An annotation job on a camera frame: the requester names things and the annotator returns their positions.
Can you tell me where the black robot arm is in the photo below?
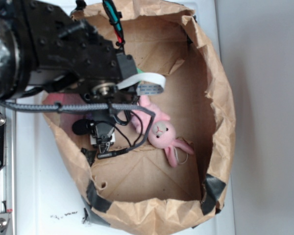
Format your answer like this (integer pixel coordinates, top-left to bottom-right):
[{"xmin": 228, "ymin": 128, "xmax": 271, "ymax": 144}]
[{"xmin": 0, "ymin": 0, "xmax": 137, "ymax": 153}]

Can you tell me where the pink plush bunny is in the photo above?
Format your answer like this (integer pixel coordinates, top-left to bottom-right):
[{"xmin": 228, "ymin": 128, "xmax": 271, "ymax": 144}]
[{"xmin": 131, "ymin": 95, "xmax": 195, "ymax": 167}]

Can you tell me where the black foam microphone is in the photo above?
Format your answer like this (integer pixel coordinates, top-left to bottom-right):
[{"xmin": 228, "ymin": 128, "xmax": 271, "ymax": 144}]
[{"xmin": 72, "ymin": 118, "xmax": 94, "ymax": 136}]

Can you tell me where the brown paper bag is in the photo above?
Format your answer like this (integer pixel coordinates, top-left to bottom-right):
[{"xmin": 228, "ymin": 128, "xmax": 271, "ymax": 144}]
[{"xmin": 45, "ymin": 0, "xmax": 236, "ymax": 235}]

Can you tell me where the white flat ribbon cable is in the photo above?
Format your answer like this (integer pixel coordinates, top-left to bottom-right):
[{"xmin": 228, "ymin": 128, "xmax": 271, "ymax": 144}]
[{"xmin": 116, "ymin": 72, "xmax": 167, "ymax": 96}]

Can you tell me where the grey braided cable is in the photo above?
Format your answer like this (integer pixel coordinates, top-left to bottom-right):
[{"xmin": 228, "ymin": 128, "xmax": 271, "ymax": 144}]
[{"xmin": 0, "ymin": 97, "xmax": 156, "ymax": 160}]

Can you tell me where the red and teal wire bundle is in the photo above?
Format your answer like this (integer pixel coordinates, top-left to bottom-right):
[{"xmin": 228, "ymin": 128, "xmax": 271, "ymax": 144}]
[{"xmin": 102, "ymin": 0, "xmax": 126, "ymax": 47}]

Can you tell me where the aluminium extrusion rail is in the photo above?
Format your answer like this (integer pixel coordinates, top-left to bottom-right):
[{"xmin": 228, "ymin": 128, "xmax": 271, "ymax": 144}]
[{"xmin": 0, "ymin": 106, "xmax": 16, "ymax": 235}]

